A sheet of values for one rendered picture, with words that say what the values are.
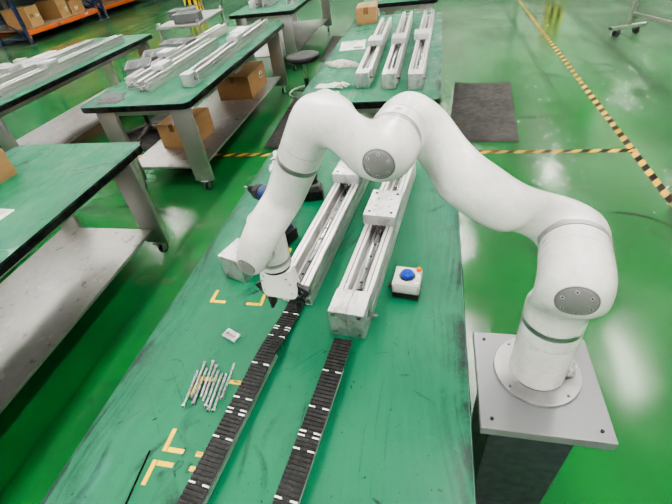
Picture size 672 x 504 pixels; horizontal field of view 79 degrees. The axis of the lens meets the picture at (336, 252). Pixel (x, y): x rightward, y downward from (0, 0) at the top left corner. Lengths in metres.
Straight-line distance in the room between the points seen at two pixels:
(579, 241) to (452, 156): 0.25
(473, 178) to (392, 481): 0.63
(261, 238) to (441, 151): 0.42
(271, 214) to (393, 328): 0.50
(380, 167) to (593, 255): 0.37
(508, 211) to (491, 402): 0.48
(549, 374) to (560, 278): 0.33
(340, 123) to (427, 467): 0.72
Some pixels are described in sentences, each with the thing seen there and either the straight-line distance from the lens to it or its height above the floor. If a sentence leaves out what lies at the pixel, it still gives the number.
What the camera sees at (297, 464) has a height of 0.81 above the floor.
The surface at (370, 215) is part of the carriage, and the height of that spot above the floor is 0.90.
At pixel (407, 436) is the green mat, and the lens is 1.01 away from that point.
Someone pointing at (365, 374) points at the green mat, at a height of 0.78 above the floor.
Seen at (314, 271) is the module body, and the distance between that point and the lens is 1.24.
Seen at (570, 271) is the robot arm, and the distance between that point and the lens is 0.74.
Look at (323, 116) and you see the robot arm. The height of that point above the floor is 1.42.
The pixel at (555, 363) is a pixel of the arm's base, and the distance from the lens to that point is 0.99.
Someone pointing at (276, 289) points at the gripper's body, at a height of 0.92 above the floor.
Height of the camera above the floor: 1.69
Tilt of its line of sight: 40 degrees down
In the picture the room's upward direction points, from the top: 8 degrees counter-clockwise
